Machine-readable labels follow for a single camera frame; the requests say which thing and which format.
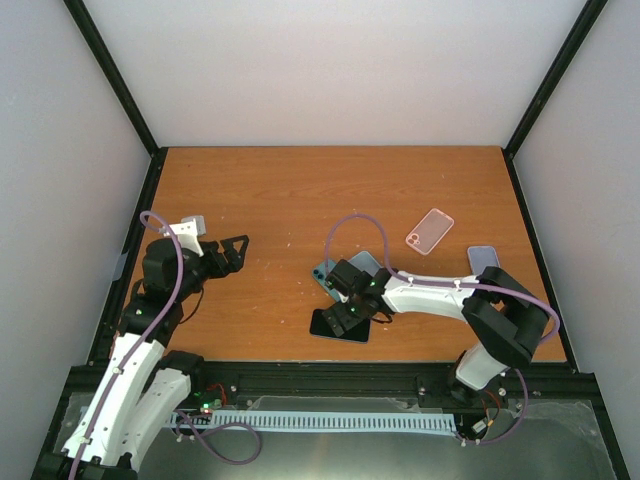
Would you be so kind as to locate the purple phone case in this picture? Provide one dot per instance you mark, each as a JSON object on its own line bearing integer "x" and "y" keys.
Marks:
{"x": 481, "y": 257}

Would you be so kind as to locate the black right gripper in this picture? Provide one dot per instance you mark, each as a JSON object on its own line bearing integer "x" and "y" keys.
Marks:
{"x": 346, "y": 319}

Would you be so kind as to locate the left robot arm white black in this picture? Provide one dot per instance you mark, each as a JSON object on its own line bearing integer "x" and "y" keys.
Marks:
{"x": 144, "y": 382}

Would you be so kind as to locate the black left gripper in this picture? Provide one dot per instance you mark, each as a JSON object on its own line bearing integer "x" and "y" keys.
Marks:
{"x": 235, "y": 262}

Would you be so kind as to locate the pink phone case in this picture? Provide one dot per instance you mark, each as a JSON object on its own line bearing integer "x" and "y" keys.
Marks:
{"x": 429, "y": 231}

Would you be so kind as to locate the teal green phone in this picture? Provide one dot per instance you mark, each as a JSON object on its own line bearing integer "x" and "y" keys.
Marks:
{"x": 362, "y": 260}

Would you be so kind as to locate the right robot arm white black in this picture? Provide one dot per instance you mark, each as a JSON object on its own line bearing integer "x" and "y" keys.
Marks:
{"x": 508, "y": 321}

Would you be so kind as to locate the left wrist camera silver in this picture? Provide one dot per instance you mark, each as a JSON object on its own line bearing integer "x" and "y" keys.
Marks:
{"x": 194, "y": 225}

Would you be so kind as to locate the black screen phone blue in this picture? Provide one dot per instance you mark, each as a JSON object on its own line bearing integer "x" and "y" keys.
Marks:
{"x": 320, "y": 328}

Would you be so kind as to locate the light blue cable duct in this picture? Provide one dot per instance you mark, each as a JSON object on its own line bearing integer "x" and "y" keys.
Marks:
{"x": 331, "y": 422}

